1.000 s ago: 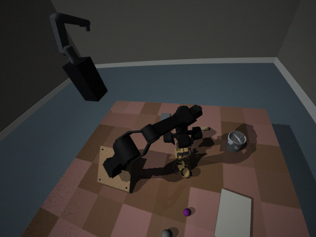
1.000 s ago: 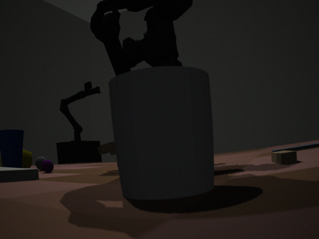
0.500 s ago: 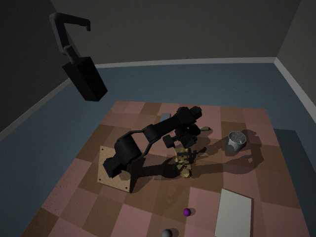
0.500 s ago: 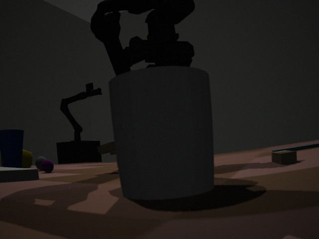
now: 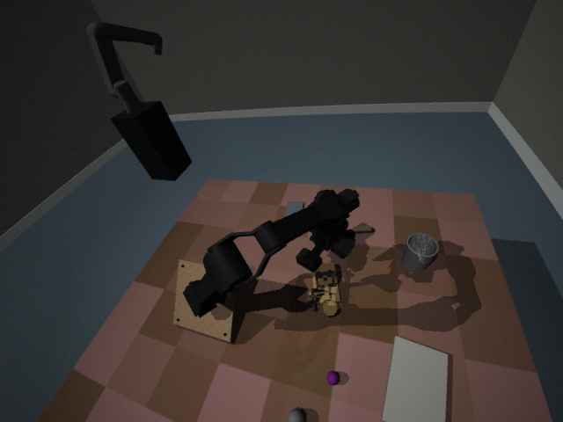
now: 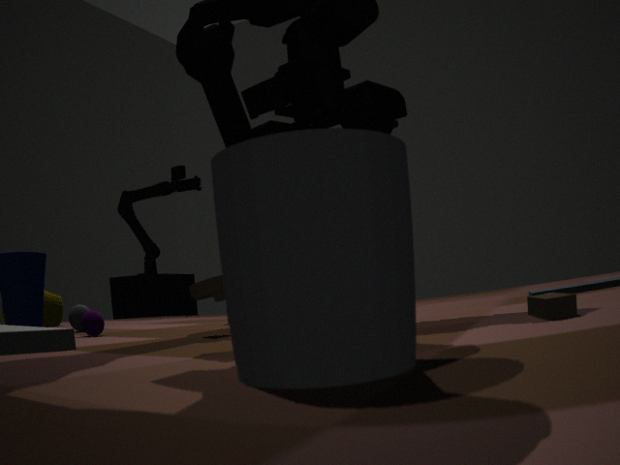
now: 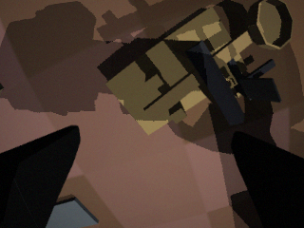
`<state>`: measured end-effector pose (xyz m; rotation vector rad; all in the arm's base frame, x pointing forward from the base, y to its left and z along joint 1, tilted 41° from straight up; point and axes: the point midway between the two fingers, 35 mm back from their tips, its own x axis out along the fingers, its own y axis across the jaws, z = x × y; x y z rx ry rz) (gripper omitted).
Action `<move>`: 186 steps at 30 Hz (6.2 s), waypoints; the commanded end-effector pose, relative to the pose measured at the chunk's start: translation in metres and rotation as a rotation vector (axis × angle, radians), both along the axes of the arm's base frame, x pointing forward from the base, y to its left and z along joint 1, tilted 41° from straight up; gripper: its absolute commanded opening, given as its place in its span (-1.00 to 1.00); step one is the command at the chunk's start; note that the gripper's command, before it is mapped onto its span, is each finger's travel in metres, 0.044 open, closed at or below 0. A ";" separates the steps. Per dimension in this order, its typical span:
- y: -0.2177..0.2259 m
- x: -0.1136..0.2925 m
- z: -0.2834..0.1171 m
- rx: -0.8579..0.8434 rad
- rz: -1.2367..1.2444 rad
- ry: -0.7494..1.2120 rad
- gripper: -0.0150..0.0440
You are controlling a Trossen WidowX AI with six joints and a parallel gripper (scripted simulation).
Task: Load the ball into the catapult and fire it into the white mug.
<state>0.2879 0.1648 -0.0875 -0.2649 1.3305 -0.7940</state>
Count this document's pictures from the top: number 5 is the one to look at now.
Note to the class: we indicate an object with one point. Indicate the purple ball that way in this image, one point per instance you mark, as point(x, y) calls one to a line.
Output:
point(332, 378)

